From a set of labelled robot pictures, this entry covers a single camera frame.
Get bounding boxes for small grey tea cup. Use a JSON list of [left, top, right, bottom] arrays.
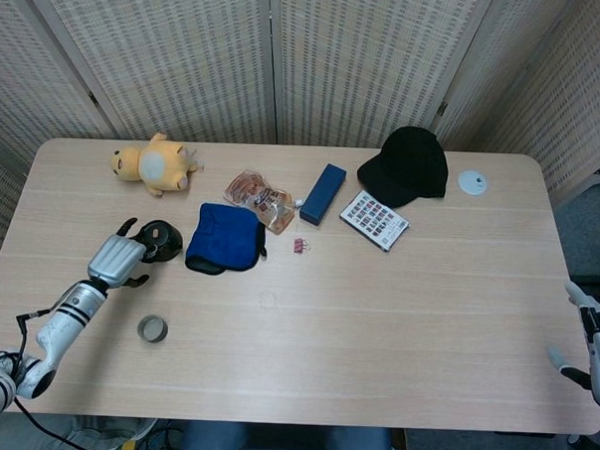
[[135, 314, 169, 344]]

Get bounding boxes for black floor cables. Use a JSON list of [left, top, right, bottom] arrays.
[[142, 417, 186, 450]]

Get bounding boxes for black teapot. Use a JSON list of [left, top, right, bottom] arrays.
[[128, 219, 186, 266]]

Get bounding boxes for orange snack packet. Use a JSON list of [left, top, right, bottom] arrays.
[[222, 167, 298, 237]]

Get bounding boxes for blue seat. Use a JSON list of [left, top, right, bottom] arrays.
[[178, 418, 396, 450]]

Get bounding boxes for black arm cable with plug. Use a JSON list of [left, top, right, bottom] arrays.
[[0, 307, 108, 450]]

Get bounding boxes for navy blue long box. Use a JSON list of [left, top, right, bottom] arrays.
[[299, 161, 347, 227]]

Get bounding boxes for blue cloth with black trim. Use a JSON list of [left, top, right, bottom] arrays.
[[183, 201, 271, 279]]

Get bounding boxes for grey fabric bag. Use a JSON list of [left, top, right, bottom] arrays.
[[0, 410, 157, 450]]

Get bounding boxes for woven folding screen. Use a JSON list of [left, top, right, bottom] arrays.
[[0, 0, 600, 338]]

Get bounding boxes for yellow plush toy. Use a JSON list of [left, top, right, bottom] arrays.
[[107, 130, 207, 201]]

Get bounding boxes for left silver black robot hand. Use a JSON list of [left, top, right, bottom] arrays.
[[87, 215, 155, 291]]

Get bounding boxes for white round table grommet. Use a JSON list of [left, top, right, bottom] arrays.
[[457, 168, 489, 196]]

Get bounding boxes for black baseball cap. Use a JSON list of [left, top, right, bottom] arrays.
[[354, 123, 452, 211]]

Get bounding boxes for printed sticker card box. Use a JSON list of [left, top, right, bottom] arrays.
[[336, 188, 412, 255]]

